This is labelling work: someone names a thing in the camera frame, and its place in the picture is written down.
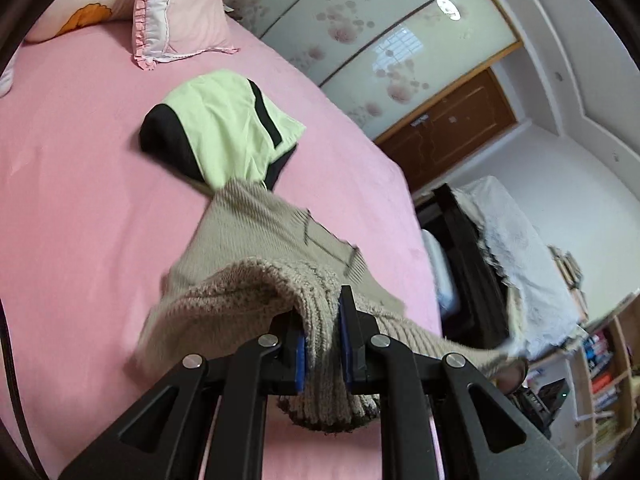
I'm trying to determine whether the pink ruffled pillow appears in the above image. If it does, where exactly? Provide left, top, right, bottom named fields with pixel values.
left=131, top=0, right=238, bottom=70

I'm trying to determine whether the floral sliding wardrobe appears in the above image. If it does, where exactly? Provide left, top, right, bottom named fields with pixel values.
left=224, top=0, right=520, bottom=139

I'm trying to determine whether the black camera cable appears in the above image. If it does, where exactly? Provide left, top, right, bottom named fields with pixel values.
left=0, top=299, right=51, bottom=480

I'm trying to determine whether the black piano with lace cover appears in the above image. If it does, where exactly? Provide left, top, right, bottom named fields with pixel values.
left=416, top=177, right=584, bottom=361

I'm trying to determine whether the brown wooden door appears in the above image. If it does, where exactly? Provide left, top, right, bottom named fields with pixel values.
left=378, top=68, right=516, bottom=192

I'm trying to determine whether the light green black garment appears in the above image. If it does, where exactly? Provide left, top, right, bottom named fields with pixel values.
left=139, top=70, right=306, bottom=192

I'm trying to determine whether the beige knitted cardigan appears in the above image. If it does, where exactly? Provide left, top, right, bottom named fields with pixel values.
left=134, top=181, right=513, bottom=432

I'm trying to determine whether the pink bed sheet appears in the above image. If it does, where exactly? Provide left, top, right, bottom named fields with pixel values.
left=1, top=22, right=440, bottom=477

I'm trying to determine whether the cream cartoon pillow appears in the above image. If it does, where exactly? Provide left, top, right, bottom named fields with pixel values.
left=25, top=0, right=134, bottom=44

